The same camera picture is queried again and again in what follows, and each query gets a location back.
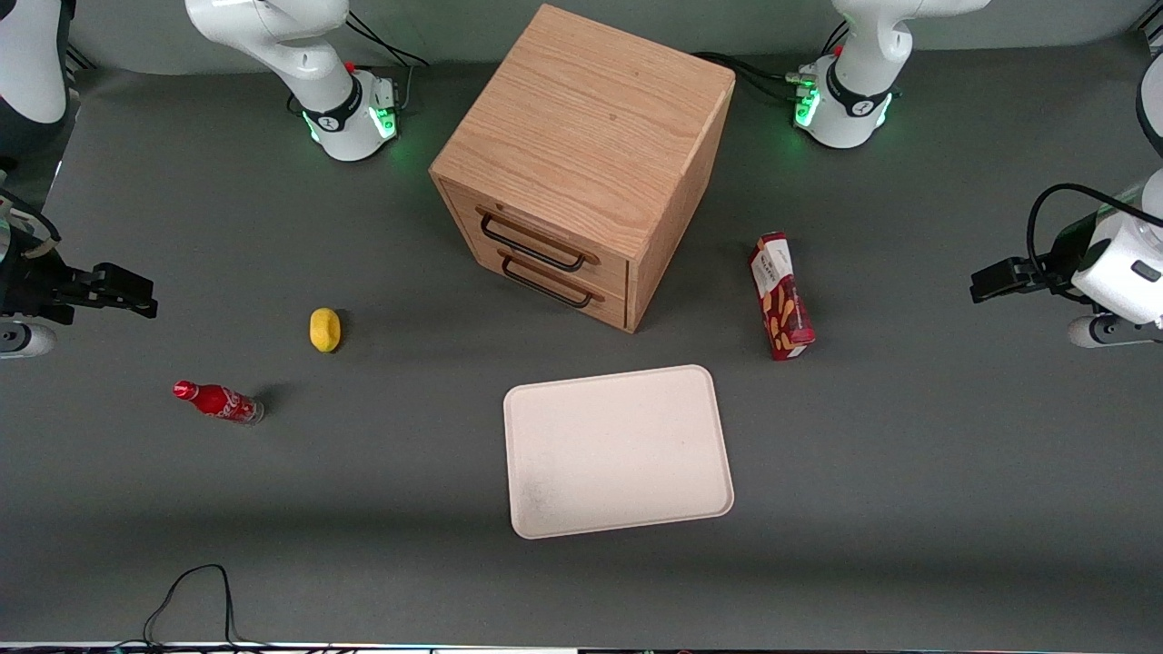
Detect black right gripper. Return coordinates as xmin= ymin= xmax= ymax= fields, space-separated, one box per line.
xmin=0 ymin=243 xmax=158 ymax=325

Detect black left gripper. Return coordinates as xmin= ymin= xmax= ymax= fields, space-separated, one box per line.
xmin=970 ymin=227 xmax=1096 ymax=303

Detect red cookie box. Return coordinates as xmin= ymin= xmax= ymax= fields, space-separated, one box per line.
xmin=749 ymin=232 xmax=817 ymax=362

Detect cream plastic tray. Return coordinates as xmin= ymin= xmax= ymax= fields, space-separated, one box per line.
xmin=502 ymin=364 xmax=735 ymax=540

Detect red cola bottle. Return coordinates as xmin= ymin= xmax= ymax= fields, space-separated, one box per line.
xmin=173 ymin=380 xmax=265 ymax=426

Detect yellow lemon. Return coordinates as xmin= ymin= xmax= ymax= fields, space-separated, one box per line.
xmin=309 ymin=307 xmax=343 ymax=353

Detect wooden drawer front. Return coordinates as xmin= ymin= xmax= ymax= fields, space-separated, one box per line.
xmin=443 ymin=184 xmax=631 ymax=296
xmin=452 ymin=227 xmax=630 ymax=331

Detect wooden drawer cabinet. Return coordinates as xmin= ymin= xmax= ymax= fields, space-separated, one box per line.
xmin=429 ymin=4 xmax=737 ymax=334

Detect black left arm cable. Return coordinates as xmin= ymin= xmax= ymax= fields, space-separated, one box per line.
xmin=1027 ymin=183 xmax=1163 ymax=293

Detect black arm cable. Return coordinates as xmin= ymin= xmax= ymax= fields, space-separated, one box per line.
xmin=1027 ymin=183 xmax=1163 ymax=293
xmin=0 ymin=186 xmax=63 ymax=260

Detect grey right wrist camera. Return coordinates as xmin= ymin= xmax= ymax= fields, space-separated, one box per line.
xmin=0 ymin=322 xmax=57 ymax=359

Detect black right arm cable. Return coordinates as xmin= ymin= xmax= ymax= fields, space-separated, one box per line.
xmin=0 ymin=186 xmax=63 ymax=260

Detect thin black looped cable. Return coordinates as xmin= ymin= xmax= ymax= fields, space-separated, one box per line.
xmin=141 ymin=563 xmax=273 ymax=650

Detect black left base cables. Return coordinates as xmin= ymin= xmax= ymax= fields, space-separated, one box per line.
xmin=692 ymin=51 xmax=802 ymax=104

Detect black base cables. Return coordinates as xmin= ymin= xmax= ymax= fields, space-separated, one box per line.
xmin=692 ymin=51 xmax=802 ymax=104
xmin=343 ymin=9 xmax=430 ymax=114

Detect black right base cables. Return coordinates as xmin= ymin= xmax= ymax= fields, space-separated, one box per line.
xmin=343 ymin=9 xmax=430 ymax=114

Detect black metal drawer handle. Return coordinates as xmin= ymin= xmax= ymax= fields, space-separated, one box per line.
xmin=476 ymin=207 xmax=602 ymax=273
xmin=497 ymin=247 xmax=605 ymax=310

